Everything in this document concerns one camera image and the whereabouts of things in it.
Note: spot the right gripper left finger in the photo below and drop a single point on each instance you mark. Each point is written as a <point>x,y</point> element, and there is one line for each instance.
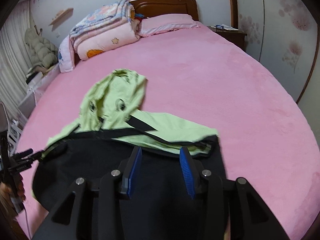
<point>130,168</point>

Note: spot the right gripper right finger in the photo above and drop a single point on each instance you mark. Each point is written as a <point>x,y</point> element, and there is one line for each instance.
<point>191,170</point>

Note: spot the green and black hooded jacket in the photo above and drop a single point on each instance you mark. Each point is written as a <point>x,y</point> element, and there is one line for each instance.
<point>110,124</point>

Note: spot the white bedside cabinet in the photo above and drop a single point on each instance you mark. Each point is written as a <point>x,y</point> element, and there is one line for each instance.
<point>36,88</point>

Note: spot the pink bed sheet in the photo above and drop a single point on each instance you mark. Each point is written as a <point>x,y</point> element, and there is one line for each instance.
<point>199,76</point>

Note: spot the white curtain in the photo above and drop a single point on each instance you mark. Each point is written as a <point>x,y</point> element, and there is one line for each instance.
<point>15,57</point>

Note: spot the beige puffer coat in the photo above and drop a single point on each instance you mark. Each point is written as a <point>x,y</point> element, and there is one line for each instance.
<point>42,52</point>

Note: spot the white cartoon pillow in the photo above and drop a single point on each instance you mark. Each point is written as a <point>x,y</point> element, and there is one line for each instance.
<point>66,56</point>

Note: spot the dark wooden nightstand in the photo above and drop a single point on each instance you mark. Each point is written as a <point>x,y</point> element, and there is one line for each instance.
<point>230,34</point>

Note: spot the folded pink floral quilt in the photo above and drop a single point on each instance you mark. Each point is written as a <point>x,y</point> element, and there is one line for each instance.
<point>107,28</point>

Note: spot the pink pillow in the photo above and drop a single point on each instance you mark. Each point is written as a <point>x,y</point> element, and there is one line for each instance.
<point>165,23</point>

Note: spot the wooden headboard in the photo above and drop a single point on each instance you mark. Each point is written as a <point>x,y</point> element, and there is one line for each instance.
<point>152,8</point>

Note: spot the floral sliding wardrobe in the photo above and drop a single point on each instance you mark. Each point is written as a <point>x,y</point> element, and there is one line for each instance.
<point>284,37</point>

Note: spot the wooden wall shelf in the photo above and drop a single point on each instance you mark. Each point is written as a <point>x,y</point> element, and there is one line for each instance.
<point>60,15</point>

